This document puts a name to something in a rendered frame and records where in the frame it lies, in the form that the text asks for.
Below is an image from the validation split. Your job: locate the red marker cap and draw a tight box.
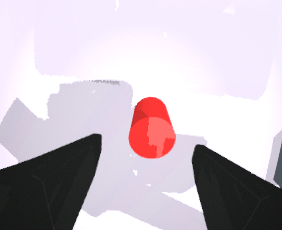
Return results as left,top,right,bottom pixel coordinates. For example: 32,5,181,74
129,96,176,159

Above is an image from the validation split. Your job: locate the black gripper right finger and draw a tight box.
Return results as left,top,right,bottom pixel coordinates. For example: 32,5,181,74
192,144,282,230

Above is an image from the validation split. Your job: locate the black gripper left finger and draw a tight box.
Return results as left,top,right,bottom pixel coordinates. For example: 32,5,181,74
0,134,102,230

